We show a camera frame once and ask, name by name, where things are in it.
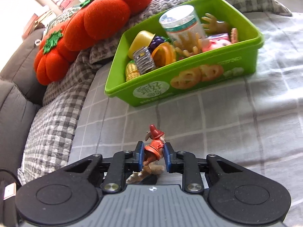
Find striped toy snack pack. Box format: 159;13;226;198
133;47;156;75

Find yellow toy corn cob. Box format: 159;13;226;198
125;61;141;82

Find orange pumpkin cushion left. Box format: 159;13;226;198
33;21;79;86

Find orange pumpkin cushion right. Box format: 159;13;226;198
63;0;152;51

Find tan toy hand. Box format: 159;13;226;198
173;32;203;58
201;13;231;36

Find orange toy ring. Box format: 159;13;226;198
151;41;177;67

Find orange pumpkin cushion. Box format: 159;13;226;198
63;0;152;51
33;21;79;86

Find grey checked quilted blanket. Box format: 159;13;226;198
17;49;99;184

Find tan toy hand in box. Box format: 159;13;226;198
173;32;203;58

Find yellow plastic toy bowl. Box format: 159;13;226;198
128;30;155;59

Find grey grid bed sheet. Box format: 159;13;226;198
69;12;302;226

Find green patterned cushion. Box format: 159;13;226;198
44;4;81;34

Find clear lidded plastic cup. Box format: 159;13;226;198
159;5;206;42

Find purple toy grapes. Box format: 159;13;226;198
148;36;169;53

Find red hat gnome figurine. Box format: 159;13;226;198
126;124;165;184

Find pink toy figure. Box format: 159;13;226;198
202;33;232;52

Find grey sofa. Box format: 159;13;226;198
1;29;46;174

